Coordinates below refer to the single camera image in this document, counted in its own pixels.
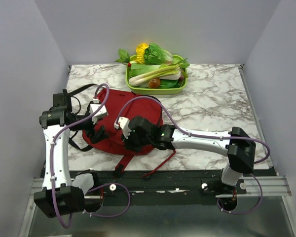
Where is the red student backpack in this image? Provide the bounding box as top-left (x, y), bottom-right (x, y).
top-left (69, 89), bottom-right (163, 177)

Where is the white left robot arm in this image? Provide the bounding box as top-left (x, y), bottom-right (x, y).
top-left (34, 90), bottom-right (108, 218)

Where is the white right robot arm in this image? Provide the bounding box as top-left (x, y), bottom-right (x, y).
top-left (117, 116), bottom-right (256, 194)

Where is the green plastic tray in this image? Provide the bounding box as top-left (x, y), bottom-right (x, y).
top-left (125, 55), bottom-right (188, 95)

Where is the brown toy mushroom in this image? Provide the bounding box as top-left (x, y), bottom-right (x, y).
top-left (148, 78), bottom-right (161, 89)

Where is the toy celery stalk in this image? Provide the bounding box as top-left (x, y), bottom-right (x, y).
top-left (128, 59), bottom-right (190, 87)

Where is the green leafy sprig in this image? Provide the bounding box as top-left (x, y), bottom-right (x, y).
top-left (115, 48), bottom-right (130, 65)

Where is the green toy lettuce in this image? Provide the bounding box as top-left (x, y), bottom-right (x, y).
top-left (144, 43), bottom-right (173, 65)

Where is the yellow toy flower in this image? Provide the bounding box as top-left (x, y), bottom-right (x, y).
top-left (136, 43), bottom-right (149, 64)

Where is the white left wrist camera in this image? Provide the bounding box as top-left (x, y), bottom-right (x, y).
top-left (89, 98), bottom-right (109, 125)

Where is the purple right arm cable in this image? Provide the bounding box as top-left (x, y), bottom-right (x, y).
top-left (114, 95), bottom-right (271, 214)

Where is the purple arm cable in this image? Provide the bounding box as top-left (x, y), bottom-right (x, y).
top-left (114, 95), bottom-right (271, 214)
top-left (50, 83), bottom-right (132, 229)

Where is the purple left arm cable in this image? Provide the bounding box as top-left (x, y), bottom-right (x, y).
top-left (50, 83), bottom-right (132, 229)

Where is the aluminium frame rail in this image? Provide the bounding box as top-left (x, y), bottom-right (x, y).
top-left (29, 176), bottom-right (293, 198)

